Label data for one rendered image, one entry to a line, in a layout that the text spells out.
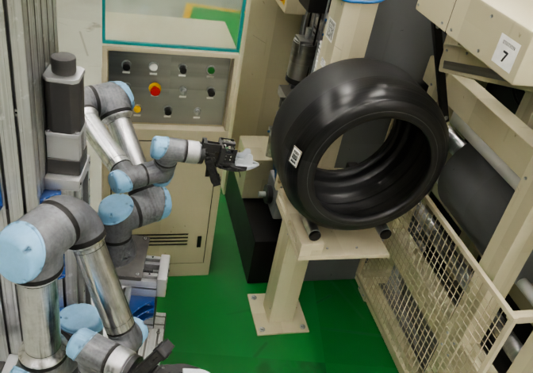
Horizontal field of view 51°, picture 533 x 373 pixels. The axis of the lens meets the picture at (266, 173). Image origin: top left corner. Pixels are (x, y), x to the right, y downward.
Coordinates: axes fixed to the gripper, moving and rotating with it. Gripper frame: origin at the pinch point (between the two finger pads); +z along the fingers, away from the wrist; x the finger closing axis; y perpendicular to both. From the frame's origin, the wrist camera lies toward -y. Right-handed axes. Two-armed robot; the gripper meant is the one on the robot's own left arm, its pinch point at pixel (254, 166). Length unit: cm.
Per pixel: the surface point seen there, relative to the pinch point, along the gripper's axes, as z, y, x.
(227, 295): 27, -110, 46
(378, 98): 27.7, 36.8, -10.7
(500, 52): 47, 63, -27
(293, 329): 55, -105, 20
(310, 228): 24.7, -17.8, -8.9
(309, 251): 26.8, -26.5, -11.3
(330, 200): 38.0, -16.4, 8.5
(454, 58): 63, 48, 11
